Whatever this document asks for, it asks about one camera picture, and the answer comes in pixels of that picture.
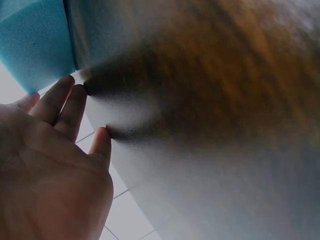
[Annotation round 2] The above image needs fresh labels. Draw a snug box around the person's left hand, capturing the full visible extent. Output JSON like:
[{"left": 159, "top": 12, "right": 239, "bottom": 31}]
[{"left": 0, "top": 75, "right": 115, "bottom": 240}]

